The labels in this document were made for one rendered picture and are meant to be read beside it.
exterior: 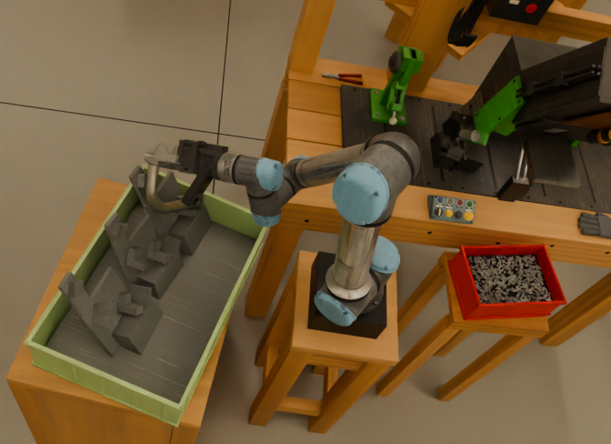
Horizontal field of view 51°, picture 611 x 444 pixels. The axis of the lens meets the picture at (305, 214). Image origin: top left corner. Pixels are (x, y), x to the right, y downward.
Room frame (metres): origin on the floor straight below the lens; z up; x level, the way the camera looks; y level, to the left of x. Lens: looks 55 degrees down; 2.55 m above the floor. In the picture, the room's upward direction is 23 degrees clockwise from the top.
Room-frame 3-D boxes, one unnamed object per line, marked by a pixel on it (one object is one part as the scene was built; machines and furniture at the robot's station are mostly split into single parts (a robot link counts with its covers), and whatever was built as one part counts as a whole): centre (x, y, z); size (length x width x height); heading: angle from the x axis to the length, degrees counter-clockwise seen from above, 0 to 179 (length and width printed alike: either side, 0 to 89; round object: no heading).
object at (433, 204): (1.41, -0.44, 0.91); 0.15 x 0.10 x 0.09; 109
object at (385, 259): (0.96, -0.22, 1.11); 0.13 x 0.12 x 0.14; 161
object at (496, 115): (1.67, -0.47, 1.17); 0.13 x 0.12 x 0.20; 109
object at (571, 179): (1.69, -0.63, 1.11); 0.39 x 0.16 x 0.03; 19
